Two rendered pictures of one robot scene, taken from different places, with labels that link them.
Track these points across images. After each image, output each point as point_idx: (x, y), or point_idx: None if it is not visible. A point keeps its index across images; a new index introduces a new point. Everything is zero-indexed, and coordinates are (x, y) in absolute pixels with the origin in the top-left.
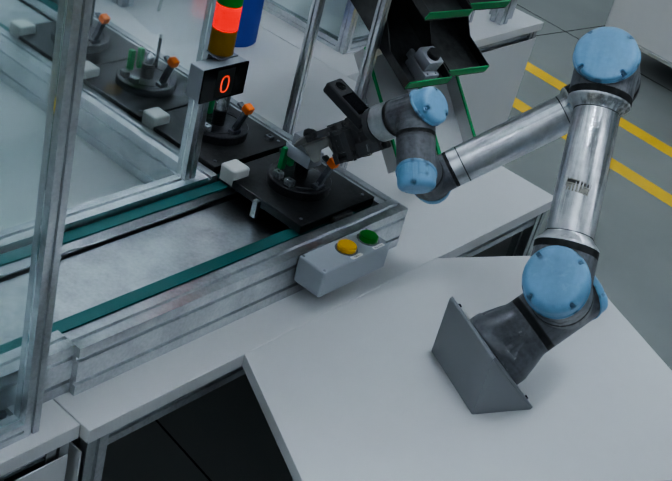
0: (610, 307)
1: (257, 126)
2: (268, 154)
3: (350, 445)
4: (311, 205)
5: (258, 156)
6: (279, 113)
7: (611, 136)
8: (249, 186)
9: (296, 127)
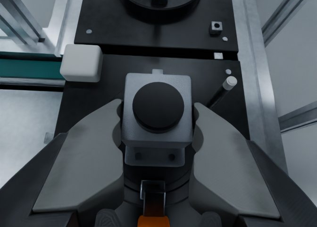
0: None
1: (223, 3)
2: (190, 54)
3: None
4: (114, 210)
5: (168, 51)
6: None
7: None
8: (70, 104)
9: (313, 21)
